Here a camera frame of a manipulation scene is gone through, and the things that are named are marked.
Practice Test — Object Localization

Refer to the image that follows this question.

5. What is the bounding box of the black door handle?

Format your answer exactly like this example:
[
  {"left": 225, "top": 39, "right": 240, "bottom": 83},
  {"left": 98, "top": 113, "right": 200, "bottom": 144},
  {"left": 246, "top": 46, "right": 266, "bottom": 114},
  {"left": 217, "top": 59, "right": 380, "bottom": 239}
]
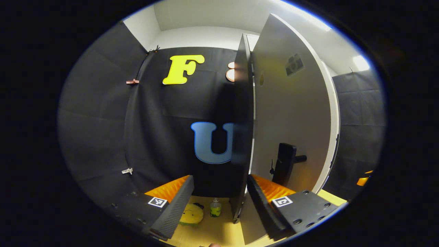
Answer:
[{"left": 271, "top": 143, "right": 307, "bottom": 186}]

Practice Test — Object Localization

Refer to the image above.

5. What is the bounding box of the white shoe cabinet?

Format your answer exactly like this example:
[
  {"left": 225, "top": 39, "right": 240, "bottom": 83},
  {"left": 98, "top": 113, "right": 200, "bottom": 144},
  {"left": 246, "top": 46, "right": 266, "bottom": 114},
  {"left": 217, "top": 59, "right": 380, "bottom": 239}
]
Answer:
[{"left": 229, "top": 13, "right": 341, "bottom": 245}]

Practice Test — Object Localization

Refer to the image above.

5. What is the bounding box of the small ceiling light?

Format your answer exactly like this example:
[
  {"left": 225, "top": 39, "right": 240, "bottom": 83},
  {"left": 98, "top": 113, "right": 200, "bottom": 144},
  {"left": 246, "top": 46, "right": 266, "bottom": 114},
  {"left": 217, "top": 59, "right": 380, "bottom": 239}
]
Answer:
[{"left": 353, "top": 55, "right": 371, "bottom": 71}]

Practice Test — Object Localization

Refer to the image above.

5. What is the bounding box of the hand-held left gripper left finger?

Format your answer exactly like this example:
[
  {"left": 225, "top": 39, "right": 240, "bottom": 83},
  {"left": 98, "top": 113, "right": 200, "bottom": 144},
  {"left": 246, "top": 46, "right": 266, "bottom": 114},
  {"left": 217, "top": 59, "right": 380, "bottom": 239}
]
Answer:
[{"left": 110, "top": 175, "right": 195, "bottom": 240}]

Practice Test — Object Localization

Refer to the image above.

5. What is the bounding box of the green bottle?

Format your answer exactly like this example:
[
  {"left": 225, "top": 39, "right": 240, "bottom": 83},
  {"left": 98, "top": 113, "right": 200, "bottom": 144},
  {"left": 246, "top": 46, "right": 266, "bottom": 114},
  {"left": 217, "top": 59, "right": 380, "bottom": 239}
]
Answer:
[{"left": 210, "top": 198, "right": 222, "bottom": 217}]

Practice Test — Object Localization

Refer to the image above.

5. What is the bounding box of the yellow plush toy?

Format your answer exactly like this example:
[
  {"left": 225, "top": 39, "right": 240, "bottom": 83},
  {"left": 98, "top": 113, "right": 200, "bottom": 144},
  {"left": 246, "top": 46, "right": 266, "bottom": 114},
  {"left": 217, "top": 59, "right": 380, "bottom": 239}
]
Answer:
[{"left": 179, "top": 202, "right": 204, "bottom": 227}]

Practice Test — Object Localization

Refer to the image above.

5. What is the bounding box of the white shoe cabinet door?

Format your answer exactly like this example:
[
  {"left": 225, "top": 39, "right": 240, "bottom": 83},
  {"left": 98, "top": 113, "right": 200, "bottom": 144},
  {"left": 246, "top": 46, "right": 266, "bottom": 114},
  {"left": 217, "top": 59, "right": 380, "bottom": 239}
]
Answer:
[{"left": 242, "top": 13, "right": 341, "bottom": 245}]

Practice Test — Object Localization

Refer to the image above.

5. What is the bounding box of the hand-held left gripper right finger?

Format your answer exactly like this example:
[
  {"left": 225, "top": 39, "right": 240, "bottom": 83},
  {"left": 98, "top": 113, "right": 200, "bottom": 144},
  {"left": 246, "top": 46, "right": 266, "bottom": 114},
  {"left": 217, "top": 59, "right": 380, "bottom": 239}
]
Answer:
[{"left": 247, "top": 174, "right": 343, "bottom": 240}]

